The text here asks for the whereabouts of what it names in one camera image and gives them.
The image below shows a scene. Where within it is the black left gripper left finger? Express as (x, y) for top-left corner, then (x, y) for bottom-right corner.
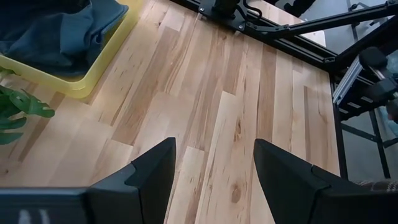
(0, 136), (177, 224)

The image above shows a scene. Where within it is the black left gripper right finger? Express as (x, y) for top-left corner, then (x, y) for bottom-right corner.
(252, 138), (398, 224)

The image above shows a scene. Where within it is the navy blue baseball cap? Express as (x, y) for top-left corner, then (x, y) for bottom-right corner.
(0, 0), (94, 69)

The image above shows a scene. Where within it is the plaid patterned fabric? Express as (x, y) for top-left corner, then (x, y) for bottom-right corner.
(354, 179), (398, 192)

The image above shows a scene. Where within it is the yellow plastic bin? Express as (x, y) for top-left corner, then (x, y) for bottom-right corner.
(0, 0), (144, 100)

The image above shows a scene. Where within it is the green leafy plant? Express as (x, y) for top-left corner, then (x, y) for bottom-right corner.
(0, 67), (56, 146)

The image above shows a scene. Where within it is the silver aluminium rail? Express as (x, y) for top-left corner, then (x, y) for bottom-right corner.
(331, 57), (364, 106)

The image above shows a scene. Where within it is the black aluminium table frame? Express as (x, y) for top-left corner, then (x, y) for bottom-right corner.
(170, 0), (398, 180)

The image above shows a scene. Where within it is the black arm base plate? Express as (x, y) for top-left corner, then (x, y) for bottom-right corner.
(197, 0), (292, 37)

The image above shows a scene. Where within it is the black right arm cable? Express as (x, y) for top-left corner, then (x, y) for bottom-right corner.
(241, 0), (264, 20)

